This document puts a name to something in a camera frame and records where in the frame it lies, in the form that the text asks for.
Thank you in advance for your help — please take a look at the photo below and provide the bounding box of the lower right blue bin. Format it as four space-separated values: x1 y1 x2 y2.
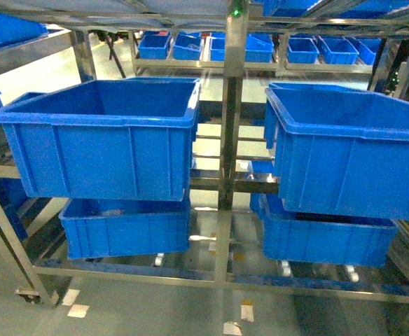
257 194 398 267

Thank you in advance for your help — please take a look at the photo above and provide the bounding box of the steel left shelf rack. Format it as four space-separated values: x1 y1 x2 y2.
0 1 409 307

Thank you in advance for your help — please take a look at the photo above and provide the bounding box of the upper right blue bin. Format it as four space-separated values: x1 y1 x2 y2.
265 87 409 220

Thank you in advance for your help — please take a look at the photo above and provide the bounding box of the blue bin behind left bin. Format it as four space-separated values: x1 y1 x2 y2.
125 77 200 83

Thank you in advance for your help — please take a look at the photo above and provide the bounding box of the lower left blue bin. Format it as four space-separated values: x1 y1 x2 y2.
59 196 190 259

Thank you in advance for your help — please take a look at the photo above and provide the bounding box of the upper left blue bin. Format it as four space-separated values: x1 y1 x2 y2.
0 80 200 202

